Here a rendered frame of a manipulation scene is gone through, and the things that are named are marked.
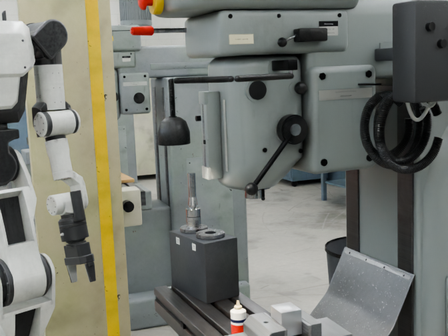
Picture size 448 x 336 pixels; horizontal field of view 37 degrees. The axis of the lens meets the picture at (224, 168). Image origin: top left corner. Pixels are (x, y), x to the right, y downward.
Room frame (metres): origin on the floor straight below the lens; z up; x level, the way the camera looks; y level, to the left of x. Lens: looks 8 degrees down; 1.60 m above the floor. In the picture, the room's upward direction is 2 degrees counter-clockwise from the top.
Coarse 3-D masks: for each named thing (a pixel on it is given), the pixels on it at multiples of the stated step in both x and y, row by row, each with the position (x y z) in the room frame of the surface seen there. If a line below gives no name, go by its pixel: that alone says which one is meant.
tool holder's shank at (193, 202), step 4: (188, 176) 2.11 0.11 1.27; (192, 176) 2.10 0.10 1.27; (188, 180) 2.11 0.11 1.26; (192, 180) 2.10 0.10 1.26; (188, 184) 2.11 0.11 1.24; (192, 184) 2.10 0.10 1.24; (188, 188) 2.11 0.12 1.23; (192, 188) 2.10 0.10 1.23; (192, 192) 2.10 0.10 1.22; (192, 196) 2.10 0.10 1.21; (192, 200) 2.10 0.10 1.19; (196, 200) 2.11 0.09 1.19; (188, 204) 2.11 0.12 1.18; (192, 204) 2.10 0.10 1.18; (196, 204) 2.11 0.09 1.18; (192, 208) 2.11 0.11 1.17
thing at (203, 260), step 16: (176, 240) 2.09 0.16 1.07; (192, 240) 2.01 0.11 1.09; (208, 240) 1.99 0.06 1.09; (224, 240) 1.99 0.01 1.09; (176, 256) 2.10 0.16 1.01; (192, 256) 2.01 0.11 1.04; (208, 256) 1.96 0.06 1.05; (224, 256) 1.99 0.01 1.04; (176, 272) 2.10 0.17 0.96; (192, 272) 2.01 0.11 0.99; (208, 272) 1.95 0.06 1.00; (224, 272) 1.98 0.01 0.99; (192, 288) 2.02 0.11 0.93; (208, 288) 1.95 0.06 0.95; (224, 288) 1.98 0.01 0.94
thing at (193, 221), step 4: (188, 212) 2.10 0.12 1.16; (196, 212) 2.09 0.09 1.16; (200, 212) 2.11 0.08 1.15; (188, 216) 2.10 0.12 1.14; (192, 216) 2.09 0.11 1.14; (196, 216) 2.09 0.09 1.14; (200, 216) 2.11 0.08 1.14; (188, 220) 2.10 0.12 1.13; (192, 220) 2.09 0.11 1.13; (196, 220) 2.09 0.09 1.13; (200, 220) 2.11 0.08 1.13; (188, 224) 2.10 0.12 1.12; (192, 224) 2.09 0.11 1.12; (196, 224) 2.09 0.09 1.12; (200, 224) 2.11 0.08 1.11; (192, 228) 2.09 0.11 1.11; (196, 228) 2.09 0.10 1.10
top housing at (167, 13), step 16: (176, 0) 1.50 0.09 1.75; (192, 0) 1.48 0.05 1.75; (208, 0) 1.49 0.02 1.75; (224, 0) 1.50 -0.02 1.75; (240, 0) 1.52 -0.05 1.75; (256, 0) 1.53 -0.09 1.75; (272, 0) 1.55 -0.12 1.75; (288, 0) 1.56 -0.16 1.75; (304, 0) 1.58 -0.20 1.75; (320, 0) 1.59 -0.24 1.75; (336, 0) 1.61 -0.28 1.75; (352, 0) 1.63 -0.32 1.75; (160, 16) 1.64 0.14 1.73; (176, 16) 1.65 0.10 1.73; (192, 16) 1.67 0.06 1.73
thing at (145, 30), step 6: (132, 30) 1.65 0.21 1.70; (138, 30) 1.65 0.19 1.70; (144, 30) 1.66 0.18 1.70; (150, 30) 1.66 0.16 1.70; (156, 30) 1.67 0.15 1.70; (162, 30) 1.68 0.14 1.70; (168, 30) 1.69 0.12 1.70; (174, 30) 1.69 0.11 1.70; (180, 30) 1.70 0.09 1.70; (186, 30) 1.70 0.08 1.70
